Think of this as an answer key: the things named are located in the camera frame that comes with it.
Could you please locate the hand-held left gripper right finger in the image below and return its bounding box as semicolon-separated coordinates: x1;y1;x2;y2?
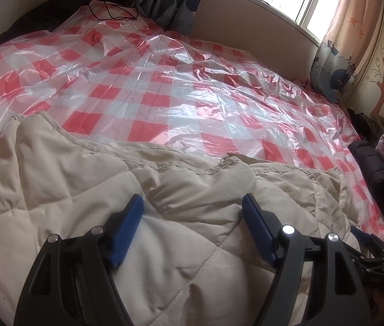
242;193;372;326

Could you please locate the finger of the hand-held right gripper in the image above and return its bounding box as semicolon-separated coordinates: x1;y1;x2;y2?
350;226;384;262

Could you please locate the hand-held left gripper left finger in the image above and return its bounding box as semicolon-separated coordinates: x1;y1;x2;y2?
13;193;144;326

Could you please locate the beige quilted jacket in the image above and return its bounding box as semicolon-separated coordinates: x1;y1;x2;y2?
0;110;362;326

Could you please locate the dark puffer jacket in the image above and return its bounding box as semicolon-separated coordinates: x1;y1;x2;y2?
347;139;384;214

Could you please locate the dark brown clothing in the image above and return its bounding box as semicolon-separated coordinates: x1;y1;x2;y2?
346;109;384;143

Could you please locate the red checkered plastic sheet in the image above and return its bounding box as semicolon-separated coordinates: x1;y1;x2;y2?
0;17;384;242

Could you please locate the pink cartoon curtain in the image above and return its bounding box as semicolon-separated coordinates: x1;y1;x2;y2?
309;0;384;102

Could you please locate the blue patterned curtain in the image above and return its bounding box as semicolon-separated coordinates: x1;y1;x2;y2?
136;0;213;38

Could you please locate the black cloth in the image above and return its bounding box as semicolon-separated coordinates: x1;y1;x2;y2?
0;0;141;45

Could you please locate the beige padded bed frame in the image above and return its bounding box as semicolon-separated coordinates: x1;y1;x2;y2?
192;0;322;82

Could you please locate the black cable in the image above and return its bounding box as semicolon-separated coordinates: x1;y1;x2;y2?
88;0;138;21

